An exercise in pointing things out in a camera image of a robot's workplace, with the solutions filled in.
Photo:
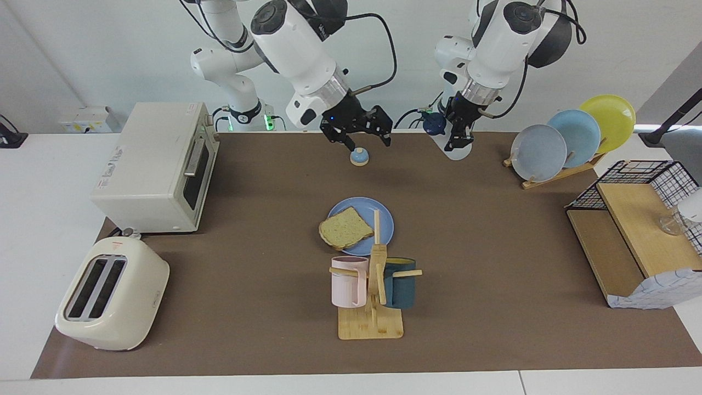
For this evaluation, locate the dark teal mug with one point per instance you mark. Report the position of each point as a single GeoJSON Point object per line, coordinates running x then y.
{"type": "Point", "coordinates": [403, 293]}

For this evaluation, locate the grey rounded cover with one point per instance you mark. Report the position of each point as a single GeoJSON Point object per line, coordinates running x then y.
{"type": "Point", "coordinates": [683, 151]}

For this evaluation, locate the clear squeeze bottle blue cap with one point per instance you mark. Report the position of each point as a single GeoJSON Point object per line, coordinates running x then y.
{"type": "Point", "coordinates": [455, 151]}

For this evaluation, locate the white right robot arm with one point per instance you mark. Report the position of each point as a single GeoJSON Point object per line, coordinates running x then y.
{"type": "Point", "coordinates": [296, 49]}

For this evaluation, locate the white wall power box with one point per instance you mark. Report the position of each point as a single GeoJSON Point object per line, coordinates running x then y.
{"type": "Point", "coordinates": [88, 120]}

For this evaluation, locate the cream two-slot toaster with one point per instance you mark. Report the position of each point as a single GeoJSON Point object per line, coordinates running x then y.
{"type": "Point", "coordinates": [137, 307]}

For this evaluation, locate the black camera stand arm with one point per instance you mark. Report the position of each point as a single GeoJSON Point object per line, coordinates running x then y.
{"type": "Point", "coordinates": [655, 134]}

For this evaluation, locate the pink mug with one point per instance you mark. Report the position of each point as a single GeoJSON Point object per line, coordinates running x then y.
{"type": "Point", "coordinates": [345, 288]}

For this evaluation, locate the slice of toast bread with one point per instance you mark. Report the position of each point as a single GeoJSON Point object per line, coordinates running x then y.
{"type": "Point", "coordinates": [345, 227]}

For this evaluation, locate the black clamp mount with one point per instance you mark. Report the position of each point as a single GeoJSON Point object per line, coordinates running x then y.
{"type": "Point", "coordinates": [11, 140]}

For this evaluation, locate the yellow plate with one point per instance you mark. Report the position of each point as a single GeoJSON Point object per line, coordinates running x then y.
{"type": "Point", "coordinates": [611, 118]}

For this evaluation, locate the clear glass cup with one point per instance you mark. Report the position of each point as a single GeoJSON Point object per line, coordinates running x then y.
{"type": "Point", "coordinates": [672, 226]}

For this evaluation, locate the cream toaster oven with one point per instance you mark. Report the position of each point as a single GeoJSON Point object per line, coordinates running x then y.
{"type": "Point", "coordinates": [148, 164]}

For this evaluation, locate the wooden mug tree stand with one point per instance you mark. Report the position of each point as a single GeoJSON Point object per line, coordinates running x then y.
{"type": "Point", "coordinates": [370, 327]}

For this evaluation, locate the brown paper table mat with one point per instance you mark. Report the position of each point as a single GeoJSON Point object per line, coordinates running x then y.
{"type": "Point", "coordinates": [247, 307]}

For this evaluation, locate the pale grey plate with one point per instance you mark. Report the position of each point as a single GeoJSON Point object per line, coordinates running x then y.
{"type": "Point", "coordinates": [540, 153]}

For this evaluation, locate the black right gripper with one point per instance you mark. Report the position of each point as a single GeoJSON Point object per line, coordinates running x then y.
{"type": "Point", "coordinates": [345, 116]}

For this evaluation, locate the blue round plate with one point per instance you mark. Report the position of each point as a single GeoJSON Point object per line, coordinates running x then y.
{"type": "Point", "coordinates": [384, 225]}

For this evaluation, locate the light blue plate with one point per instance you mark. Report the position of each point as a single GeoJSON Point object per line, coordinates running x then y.
{"type": "Point", "coordinates": [581, 134]}

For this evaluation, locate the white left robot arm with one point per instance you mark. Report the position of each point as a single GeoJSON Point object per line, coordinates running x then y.
{"type": "Point", "coordinates": [499, 49]}

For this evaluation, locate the white checkered cloth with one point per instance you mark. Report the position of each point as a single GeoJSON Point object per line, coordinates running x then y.
{"type": "Point", "coordinates": [658, 291]}

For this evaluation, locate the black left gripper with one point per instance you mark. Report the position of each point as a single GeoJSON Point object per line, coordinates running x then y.
{"type": "Point", "coordinates": [465, 109]}

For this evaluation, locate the wooden dish rack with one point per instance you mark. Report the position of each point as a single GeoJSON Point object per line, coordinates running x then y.
{"type": "Point", "coordinates": [559, 174]}

